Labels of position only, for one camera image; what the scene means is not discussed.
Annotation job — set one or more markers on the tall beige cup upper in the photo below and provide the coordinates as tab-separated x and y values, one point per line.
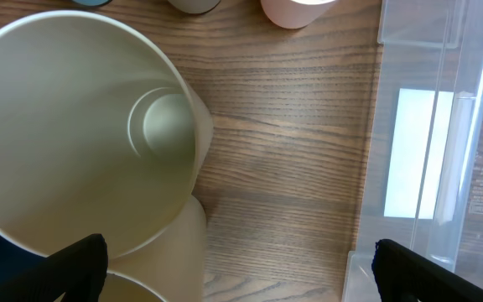
99	133

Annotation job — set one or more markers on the tall beige cup lower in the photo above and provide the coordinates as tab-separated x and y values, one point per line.
156	247

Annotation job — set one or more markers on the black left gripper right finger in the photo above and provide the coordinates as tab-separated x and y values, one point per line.
402	275

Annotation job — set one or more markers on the clear plastic storage bin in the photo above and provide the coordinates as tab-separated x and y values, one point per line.
424	177

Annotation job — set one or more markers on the small pink cup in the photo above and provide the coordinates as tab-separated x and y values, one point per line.
295	14

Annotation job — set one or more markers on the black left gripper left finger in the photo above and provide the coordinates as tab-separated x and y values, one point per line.
74	273

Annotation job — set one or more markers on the tall beige cup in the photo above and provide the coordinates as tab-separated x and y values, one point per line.
156	247
99	133

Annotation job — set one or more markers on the tall dark blue cup upper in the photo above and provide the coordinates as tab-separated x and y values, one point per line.
92	3

